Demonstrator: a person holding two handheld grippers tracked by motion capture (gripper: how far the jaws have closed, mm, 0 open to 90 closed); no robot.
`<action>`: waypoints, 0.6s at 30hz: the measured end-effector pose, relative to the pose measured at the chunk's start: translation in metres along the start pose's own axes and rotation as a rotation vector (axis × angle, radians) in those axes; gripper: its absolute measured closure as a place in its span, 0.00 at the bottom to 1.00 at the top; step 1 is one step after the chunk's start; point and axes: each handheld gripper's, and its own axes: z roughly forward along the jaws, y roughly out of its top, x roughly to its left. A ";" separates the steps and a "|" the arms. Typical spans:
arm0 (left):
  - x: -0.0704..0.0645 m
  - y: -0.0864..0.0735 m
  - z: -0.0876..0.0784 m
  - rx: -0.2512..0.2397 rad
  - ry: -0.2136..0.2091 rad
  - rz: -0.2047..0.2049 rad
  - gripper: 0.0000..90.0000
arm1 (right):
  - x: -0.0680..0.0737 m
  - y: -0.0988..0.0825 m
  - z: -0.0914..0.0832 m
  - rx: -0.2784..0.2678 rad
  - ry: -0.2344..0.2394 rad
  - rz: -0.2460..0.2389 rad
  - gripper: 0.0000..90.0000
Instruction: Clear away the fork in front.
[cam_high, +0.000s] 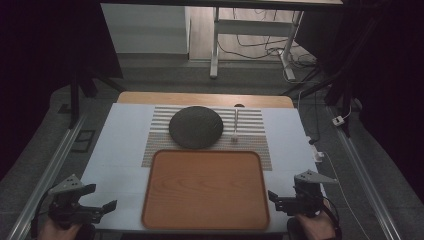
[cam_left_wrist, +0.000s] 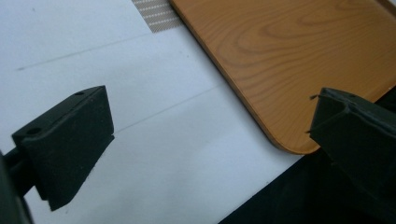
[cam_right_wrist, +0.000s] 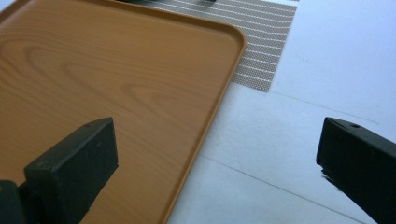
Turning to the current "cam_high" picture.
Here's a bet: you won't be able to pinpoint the striped woven placemat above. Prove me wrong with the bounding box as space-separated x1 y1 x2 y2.
141 105 273 172

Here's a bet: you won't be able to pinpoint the white table cover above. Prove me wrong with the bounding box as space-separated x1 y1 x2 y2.
79 102 326 234

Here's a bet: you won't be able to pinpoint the black floor cables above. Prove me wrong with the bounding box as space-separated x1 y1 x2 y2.
217 9 318 85

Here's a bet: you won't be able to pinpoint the white utensil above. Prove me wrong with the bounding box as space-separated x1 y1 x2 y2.
230 107 241 144

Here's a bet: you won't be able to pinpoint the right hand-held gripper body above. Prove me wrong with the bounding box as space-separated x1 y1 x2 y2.
290 169 339 219

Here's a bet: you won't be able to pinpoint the brown wooden tray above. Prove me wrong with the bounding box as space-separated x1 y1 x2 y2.
141 149 271 232

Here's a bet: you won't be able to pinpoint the white cabinet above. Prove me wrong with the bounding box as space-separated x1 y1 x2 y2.
100 3 192 56

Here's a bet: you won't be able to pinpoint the person's left hand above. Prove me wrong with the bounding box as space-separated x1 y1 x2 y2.
36 218 84 240

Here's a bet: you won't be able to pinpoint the white desk frame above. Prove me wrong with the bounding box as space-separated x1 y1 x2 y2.
209 5 305 82

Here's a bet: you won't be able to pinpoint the person's right hand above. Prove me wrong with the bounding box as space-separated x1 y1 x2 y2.
294 209 337 240

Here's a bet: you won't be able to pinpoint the black floor frame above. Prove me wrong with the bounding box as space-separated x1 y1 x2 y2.
70 129 97 154

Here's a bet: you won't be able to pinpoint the white cable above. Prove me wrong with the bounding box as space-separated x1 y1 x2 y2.
320 151 366 240

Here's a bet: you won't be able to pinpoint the dark round plate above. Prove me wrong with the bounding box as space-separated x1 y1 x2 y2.
168 105 225 150

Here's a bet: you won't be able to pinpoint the aluminium rail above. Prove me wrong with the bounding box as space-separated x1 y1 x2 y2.
327 105 403 240
5 112 88 240

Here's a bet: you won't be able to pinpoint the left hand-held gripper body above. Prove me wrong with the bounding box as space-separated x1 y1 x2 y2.
47 173 102 232

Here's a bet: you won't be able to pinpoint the dark curtain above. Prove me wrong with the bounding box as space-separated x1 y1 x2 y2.
294 0 424 204
0 0 124 183

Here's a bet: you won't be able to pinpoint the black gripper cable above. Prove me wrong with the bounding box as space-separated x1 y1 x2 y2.
319 195 343 240

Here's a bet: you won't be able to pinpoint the black tripod stand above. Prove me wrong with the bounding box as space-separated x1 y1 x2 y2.
67 64 127 130
281 64 355 138

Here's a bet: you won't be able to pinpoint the white plug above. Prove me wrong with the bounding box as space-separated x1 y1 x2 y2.
305 135 325 164

